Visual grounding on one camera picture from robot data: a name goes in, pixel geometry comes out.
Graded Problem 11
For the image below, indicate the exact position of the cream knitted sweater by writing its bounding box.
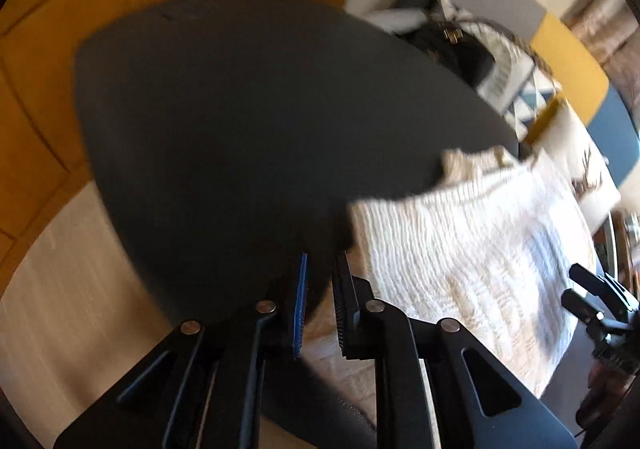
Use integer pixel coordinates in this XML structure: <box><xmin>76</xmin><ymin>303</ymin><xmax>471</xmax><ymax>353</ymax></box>
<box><xmin>349</xmin><ymin>146</ymin><xmax>597</xmax><ymax>396</ymax></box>

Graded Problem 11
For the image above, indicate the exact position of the black handbag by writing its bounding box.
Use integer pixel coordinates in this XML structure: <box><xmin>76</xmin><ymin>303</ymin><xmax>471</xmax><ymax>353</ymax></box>
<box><xmin>398</xmin><ymin>21</ymin><xmax>495</xmax><ymax>89</ymax></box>

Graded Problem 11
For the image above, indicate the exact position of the triangle pattern cushion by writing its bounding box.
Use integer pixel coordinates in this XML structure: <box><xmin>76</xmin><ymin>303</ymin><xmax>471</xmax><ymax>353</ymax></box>
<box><xmin>438</xmin><ymin>0</ymin><xmax>562</xmax><ymax>141</ymax></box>

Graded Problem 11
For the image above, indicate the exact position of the deer print cushion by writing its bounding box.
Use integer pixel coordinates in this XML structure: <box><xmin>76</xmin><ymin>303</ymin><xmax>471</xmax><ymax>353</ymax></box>
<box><xmin>533</xmin><ymin>99</ymin><xmax>622</xmax><ymax>233</ymax></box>

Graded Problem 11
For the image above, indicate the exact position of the beige patterned left curtain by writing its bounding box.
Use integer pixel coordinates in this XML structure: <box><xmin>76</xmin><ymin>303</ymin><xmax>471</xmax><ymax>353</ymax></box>
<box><xmin>570</xmin><ymin>0</ymin><xmax>640</xmax><ymax>125</ymax></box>

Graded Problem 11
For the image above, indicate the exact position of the blue yellow grey sofa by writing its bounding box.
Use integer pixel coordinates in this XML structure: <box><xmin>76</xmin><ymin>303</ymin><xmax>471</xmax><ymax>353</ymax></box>
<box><xmin>361</xmin><ymin>0</ymin><xmax>640</xmax><ymax>240</ymax></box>

